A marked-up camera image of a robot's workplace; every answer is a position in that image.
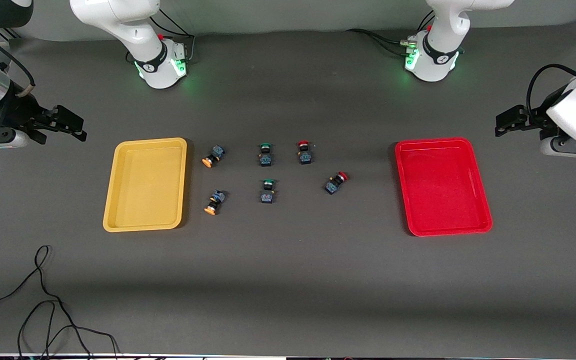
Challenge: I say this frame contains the yellow push button switch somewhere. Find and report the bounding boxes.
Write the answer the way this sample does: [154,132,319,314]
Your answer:
[202,145,227,169]
[204,189,227,216]

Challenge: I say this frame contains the red push button switch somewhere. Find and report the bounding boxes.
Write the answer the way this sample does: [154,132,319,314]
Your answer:
[297,140,314,166]
[324,171,350,196]

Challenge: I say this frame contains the red plastic tray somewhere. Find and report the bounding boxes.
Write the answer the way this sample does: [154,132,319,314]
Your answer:
[394,137,494,237]

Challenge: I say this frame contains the yellow plastic tray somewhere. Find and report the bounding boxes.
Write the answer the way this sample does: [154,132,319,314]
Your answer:
[102,137,188,233]

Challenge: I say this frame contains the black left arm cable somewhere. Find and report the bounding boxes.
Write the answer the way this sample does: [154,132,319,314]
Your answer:
[526,63,576,120]

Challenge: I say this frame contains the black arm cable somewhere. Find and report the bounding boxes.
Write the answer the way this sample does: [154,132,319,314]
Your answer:
[526,63,576,120]
[0,20,37,98]

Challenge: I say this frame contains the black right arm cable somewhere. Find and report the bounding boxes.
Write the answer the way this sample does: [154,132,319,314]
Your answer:
[0,20,37,98]

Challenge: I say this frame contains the thin black table cable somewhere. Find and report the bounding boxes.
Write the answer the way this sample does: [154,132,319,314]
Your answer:
[0,244,120,360]

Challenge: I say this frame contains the black left base cables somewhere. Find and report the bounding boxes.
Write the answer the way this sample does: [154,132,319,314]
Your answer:
[345,9,436,56]

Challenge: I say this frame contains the green push button switch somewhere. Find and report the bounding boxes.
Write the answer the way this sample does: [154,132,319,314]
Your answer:
[260,179,277,205]
[258,143,275,168]

